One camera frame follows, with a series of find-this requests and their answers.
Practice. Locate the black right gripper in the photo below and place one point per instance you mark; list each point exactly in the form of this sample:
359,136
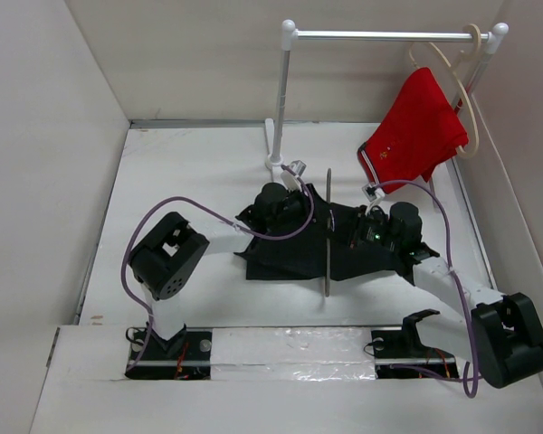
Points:
362,217

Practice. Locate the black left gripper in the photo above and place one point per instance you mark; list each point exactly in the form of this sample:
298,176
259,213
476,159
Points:
303,202

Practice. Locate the black trousers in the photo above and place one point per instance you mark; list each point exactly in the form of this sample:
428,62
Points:
304,255

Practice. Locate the grey trouser hanger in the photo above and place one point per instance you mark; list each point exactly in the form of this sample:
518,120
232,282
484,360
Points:
327,279

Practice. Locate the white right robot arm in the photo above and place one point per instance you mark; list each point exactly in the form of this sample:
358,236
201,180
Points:
500,336

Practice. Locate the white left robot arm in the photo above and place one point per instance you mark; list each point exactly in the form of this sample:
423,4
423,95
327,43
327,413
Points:
157,265

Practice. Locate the beige wooden hanger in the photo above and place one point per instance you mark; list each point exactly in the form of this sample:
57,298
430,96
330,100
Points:
452,69

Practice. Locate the red shorts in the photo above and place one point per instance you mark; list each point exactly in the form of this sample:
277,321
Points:
419,132

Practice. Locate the white metal clothes rack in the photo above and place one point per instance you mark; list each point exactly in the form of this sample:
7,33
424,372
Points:
469,72

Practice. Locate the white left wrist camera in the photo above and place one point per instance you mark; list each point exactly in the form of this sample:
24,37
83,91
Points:
291,177

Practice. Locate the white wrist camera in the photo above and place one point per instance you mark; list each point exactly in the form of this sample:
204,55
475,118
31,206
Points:
291,177
374,194

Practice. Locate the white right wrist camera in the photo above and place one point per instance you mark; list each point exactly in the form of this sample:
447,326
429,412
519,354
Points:
374,194

